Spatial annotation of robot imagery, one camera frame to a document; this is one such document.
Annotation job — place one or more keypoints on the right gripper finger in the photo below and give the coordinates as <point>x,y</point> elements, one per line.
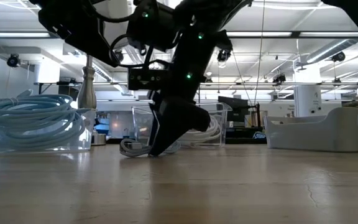
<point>154,124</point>
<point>179,124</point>

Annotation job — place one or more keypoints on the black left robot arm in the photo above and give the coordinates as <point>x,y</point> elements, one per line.
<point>79,31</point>

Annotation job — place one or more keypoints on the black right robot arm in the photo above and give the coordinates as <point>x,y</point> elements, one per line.
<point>216,12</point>

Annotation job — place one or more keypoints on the clear rectangular plastic bin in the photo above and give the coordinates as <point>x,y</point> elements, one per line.
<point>222,124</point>

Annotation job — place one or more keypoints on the black computer monitor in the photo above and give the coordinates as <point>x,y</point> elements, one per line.
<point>233,109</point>

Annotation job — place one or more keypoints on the clear plastic bin rounded corners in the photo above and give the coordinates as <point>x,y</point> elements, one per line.
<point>89,132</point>

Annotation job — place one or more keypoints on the long ceiling light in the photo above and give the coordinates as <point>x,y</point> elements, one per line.
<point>331,34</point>
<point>258,33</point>
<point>14,35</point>

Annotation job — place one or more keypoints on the grey plastic bin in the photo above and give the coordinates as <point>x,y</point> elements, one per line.
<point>322,137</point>

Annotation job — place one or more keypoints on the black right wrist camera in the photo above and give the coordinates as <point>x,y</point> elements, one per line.
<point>148,79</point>

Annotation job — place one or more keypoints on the black ceiling camera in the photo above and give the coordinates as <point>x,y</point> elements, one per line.
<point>224,56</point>
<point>279,78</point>
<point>13,60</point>
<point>339,56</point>

